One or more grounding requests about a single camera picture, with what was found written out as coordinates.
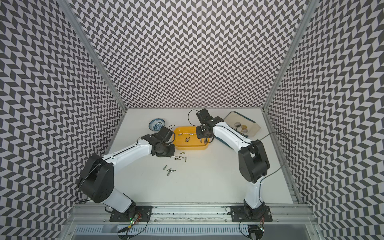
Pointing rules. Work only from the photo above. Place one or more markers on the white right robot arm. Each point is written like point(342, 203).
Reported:
point(252, 157)

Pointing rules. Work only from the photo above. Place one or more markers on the aluminium corner post right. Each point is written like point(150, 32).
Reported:
point(291, 51)

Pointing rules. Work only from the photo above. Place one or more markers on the aluminium corner post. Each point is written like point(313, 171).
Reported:
point(67, 10)
point(291, 51)

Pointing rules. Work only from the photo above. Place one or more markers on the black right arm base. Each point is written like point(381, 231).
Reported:
point(246, 213)

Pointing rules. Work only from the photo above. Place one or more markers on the beige cloth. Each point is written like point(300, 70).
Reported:
point(246, 124)

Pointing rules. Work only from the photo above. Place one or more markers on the yellow plastic storage box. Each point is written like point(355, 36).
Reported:
point(193, 144)

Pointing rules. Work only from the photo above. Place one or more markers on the blue patterned ceramic bowl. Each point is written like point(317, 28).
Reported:
point(155, 125)

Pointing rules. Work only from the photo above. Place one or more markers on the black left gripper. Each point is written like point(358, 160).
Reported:
point(170, 154)

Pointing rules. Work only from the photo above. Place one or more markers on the aluminium corner post left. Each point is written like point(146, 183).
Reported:
point(67, 10)

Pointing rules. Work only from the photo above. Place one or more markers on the white handled silver spoon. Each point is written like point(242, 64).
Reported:
point(237, 125)

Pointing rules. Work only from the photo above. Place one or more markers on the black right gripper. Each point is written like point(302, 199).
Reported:
point(199, 134)

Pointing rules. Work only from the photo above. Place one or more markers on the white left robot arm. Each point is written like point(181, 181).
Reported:
point(98, 175)

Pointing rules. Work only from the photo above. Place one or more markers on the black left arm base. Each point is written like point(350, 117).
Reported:
point(141, 213)

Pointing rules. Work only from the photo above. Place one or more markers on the aluminium front rail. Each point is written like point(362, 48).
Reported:
point(301, 214)

